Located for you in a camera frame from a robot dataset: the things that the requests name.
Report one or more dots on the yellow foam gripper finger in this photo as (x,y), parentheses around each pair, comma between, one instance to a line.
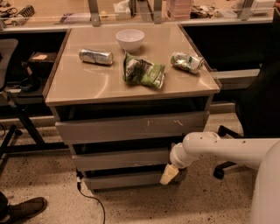
(170,172)

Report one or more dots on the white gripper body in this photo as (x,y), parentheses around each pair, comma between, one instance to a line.
(177,158)

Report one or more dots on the grey drawer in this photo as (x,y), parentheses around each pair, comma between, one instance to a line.
(127,180)
(131,127)
(121,159)

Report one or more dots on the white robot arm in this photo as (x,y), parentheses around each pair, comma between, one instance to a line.
(265,207)

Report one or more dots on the grey top drawer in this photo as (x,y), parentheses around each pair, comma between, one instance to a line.
(131,127)

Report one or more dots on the grey bottom drawer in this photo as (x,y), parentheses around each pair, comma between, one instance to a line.
(127,180)

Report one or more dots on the grey three-drawer cabinet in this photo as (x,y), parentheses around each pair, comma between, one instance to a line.
(86,91)

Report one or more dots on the black office chair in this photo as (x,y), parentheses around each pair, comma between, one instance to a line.
(258,108)

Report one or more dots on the green chip bag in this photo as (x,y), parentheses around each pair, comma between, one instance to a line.
(138,71)

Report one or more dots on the white ceramic bowl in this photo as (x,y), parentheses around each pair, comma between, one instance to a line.
(130,40)

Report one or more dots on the silver soda can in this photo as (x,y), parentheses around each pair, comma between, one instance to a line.
(96,57)

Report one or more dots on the pink stacked box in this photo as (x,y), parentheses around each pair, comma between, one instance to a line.
(178,9)

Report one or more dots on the brown shoe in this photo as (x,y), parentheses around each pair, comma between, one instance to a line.
(23,210)

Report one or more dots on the white tissue box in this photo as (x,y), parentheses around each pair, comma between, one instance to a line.
(122,10)

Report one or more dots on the black box under desk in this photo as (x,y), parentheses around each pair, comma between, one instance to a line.
(42,63)

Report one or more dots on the grey chair at left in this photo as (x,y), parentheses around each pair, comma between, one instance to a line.
(7,48)

